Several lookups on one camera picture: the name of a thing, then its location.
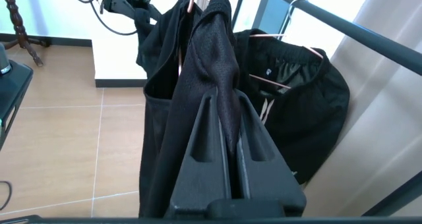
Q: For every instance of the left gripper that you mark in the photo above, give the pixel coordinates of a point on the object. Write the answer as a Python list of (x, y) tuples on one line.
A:
[(125, 0)]

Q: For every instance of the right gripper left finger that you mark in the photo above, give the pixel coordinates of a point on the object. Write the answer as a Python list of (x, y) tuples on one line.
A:
[(201, 181)]

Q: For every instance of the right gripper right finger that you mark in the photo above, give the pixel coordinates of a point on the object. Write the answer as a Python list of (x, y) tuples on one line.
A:
[(270, 181)]

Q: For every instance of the pink clothes hanger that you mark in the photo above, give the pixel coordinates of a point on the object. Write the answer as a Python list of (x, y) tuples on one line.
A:
[(190, 5), (268, 81)]

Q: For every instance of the black shorts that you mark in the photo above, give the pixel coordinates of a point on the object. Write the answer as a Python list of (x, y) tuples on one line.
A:
[(306, 118)]

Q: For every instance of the black shirt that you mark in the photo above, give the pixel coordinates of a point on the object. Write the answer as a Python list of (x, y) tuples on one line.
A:
[(204, 52)]

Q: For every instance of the black clothes rack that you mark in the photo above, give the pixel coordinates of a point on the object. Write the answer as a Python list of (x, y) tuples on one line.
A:
[(362, 36)]

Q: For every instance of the brown wooden coat stand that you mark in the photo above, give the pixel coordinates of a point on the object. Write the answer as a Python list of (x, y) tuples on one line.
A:
[(16, 19)]

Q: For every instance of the beige curtain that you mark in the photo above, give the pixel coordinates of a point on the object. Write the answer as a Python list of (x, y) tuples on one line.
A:
[(379, 135)]

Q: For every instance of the window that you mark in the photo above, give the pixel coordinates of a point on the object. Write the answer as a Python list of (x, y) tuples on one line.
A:
[(273, 10)]

